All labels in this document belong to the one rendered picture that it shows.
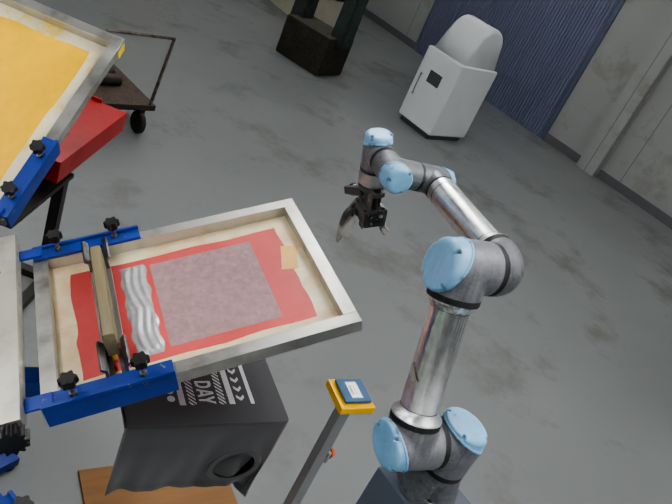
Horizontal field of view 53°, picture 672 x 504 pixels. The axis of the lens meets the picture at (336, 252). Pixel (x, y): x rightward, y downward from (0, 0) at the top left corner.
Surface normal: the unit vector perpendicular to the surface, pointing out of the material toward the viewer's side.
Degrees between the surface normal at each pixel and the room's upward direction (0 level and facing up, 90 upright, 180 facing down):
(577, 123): 90
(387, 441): 97
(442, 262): 83
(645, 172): 90
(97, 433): 0
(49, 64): 32
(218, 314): 24
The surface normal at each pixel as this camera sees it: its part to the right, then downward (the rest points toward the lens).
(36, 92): 0.25, -0.42
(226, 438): 0.29, 0.64
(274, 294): 0.00, -0.76
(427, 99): -0.72, 0.07
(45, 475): 0.36, -0.80
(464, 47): -0.58, -0.17
